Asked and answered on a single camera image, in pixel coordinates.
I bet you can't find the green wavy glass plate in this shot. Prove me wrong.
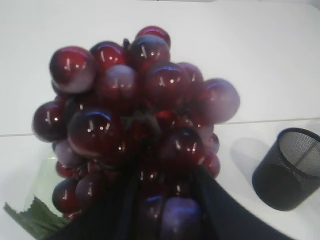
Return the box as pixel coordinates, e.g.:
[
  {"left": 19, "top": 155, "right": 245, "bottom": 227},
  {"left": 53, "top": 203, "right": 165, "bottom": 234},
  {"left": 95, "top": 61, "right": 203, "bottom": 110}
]
[{"left": 24, "top": 153, "right": 63, "bottom": 217}]

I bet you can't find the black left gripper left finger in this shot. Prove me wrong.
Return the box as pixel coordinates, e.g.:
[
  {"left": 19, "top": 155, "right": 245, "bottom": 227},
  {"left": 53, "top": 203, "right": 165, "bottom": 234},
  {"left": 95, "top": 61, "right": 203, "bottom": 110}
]
[{"left": 47, "top": 172, "right": 138, "bottom": 240}]

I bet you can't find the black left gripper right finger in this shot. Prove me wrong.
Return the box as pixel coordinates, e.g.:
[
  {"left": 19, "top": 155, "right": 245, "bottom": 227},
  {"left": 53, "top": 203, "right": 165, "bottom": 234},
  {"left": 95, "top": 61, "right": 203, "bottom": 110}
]
[{"left": 193, "top": 165, "right": 310, "bottom": 240}]

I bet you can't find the purple artificial grape bunch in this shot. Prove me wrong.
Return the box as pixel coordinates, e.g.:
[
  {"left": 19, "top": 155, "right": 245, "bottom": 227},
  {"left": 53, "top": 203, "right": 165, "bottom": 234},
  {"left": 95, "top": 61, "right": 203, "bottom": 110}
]
[{"left": 3, "top": 25, "right": 241, "bottom": 240}]

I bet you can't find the black mesh pen holder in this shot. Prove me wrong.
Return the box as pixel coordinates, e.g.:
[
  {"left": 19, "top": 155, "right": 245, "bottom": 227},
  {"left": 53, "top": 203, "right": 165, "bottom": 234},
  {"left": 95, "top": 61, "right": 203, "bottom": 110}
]
[{"left": 251, "top": 127, "right": 320, "bottom": 211}]

